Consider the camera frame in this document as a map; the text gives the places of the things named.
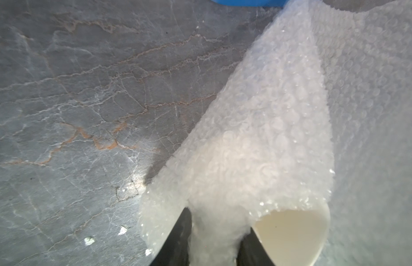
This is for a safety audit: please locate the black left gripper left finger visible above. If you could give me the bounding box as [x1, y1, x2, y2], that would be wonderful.
[150, 207, 192, 266]

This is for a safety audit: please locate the white ceramic mug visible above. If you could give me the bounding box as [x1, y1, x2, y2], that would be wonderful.
[252, 203, 330, 266]

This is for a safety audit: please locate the clear bubble wrap sheet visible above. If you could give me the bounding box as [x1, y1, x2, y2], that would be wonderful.
[139, 1, 412, 266]

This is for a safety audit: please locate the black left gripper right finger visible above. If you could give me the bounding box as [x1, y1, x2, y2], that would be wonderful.
[236, 228, 275, 266]

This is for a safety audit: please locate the blue tape dispenser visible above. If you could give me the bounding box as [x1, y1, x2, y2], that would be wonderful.
[212, 0, 288, 7]

